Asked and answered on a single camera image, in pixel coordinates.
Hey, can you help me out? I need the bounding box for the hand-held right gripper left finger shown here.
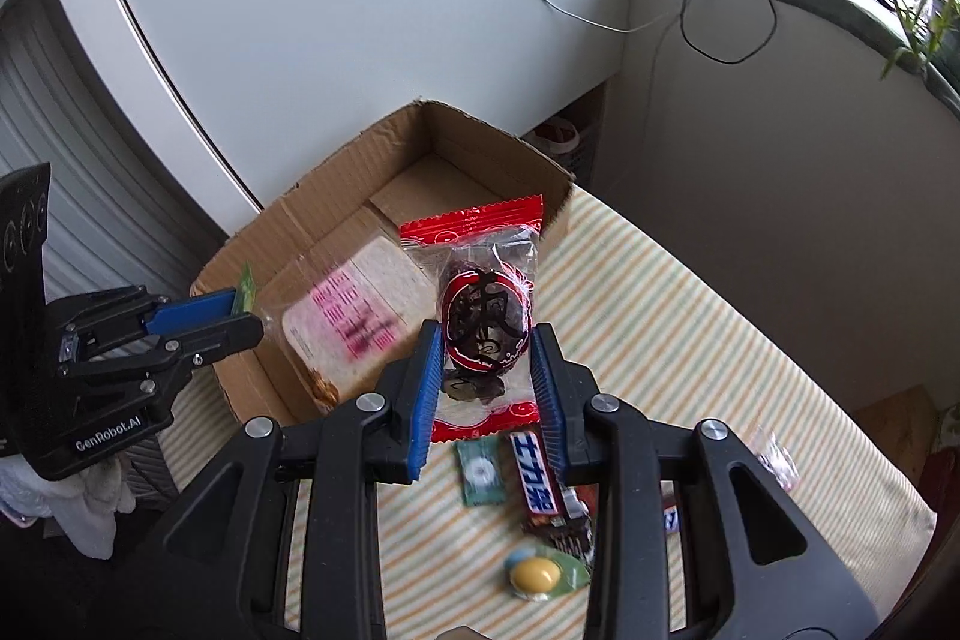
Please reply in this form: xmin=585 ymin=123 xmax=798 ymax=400
xmin=131 ymin=319 xmax=443 ymax=640

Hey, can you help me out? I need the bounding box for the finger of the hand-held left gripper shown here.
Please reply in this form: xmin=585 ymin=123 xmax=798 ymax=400
xmin=75 ymin=286 xmax=242 ymax=345
xmin=58 ymin=314 xmax=265 ymax=399

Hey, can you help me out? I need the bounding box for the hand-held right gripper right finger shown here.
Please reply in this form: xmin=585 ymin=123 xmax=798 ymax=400
xmin=529 ymin=321 xmax=878 ymax=640

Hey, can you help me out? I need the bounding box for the small green snack packet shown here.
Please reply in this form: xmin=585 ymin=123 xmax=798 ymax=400
xmin=232 ymin=265 xmax=260 ymax=315

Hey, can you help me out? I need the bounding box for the blue white snack bar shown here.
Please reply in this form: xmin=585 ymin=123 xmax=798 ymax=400
xmin=508 ymin=430 xmax=597 ymax=562

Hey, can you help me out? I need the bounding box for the green mint candy packet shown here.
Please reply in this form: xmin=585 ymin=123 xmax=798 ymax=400
xmin=455 ymin=436 xmax=518 ymax=506

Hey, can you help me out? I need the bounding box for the sliced bread packet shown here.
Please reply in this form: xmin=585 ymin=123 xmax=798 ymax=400
xmin=259 ymin=235 xmax=443 ymax=416

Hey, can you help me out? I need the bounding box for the red clear snack packet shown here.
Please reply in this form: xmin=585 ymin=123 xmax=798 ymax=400
xmin=399 ymin=195 xmax=545 ymax=444

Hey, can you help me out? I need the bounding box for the brown cardboard box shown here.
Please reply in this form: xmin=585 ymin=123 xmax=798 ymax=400
xmin=189 ymin=98 xmax=577 ymax=431

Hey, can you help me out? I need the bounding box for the white cloth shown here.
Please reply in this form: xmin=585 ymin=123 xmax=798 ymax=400
xmin=0 ymin=456 xmax=140 ymax=558

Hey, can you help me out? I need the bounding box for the striped tablecloth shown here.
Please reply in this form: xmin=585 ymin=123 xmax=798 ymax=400
xmin=161 ymin=190 xmax=938 ymax=640

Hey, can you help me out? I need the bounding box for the orange triangular jelly packet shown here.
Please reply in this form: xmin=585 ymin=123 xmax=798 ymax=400
xmin=504 ymin=546 xmax=590 ymax=602

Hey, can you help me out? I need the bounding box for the grey ribbed panel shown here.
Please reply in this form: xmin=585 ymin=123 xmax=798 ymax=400
xmin=0 ymin=0 xmax=226 ymax=296

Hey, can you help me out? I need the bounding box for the clear pink candy wrapper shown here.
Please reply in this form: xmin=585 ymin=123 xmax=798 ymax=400
xmin=750 ymin=426 xmax=800 ymax=491

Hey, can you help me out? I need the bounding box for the wooden stool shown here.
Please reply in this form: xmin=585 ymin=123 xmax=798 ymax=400
xmin=855 ymin=385 xmax=942 ymax=483

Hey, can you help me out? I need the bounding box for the green printed bag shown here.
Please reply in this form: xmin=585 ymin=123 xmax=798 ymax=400
xmin=926 ymin=404 xmax=960 ymax=513

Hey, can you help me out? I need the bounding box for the potted green plant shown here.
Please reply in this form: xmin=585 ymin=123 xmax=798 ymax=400
xmin=877 ymin=0 xmax=960 ymax=82

